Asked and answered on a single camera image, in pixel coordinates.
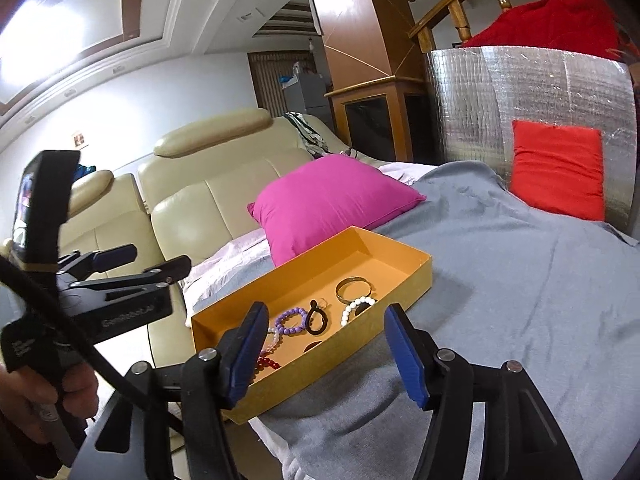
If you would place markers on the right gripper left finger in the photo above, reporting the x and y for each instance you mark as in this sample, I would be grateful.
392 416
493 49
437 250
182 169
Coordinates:
128 442

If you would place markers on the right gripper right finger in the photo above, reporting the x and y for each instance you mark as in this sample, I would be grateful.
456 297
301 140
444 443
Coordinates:
522 439

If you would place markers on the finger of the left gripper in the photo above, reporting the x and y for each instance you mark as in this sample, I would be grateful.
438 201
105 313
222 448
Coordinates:
168 272
80 265

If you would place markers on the silver metal bangle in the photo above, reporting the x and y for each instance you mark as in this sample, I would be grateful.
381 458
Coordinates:
350 289

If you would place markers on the orange cardboard box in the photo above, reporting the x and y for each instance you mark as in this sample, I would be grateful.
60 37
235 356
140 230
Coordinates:
318 332

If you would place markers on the person's left hand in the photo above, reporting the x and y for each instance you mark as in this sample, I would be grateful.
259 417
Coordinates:
22 389

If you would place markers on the beige leather sofa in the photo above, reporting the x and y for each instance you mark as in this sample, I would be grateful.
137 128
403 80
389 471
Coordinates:
191 196

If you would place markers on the pink pillow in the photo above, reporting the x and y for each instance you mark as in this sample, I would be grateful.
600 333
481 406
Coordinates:
322 198

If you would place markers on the grey blanket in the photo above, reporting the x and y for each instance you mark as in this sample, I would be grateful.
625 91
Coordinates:
558 294

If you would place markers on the wooden cabinet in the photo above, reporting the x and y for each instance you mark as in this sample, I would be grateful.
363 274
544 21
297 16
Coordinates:
387 119

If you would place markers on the red pillow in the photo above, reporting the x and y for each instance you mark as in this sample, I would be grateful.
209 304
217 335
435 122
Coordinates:
559 169

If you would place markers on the silver insulation sheet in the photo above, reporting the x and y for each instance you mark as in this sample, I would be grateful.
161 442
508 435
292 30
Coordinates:
477 93

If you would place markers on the red blanket on railing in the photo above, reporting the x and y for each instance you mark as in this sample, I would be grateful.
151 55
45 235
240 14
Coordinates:
579 26

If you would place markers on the phone on gripper mount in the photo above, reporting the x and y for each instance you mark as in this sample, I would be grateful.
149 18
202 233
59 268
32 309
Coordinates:
41 209

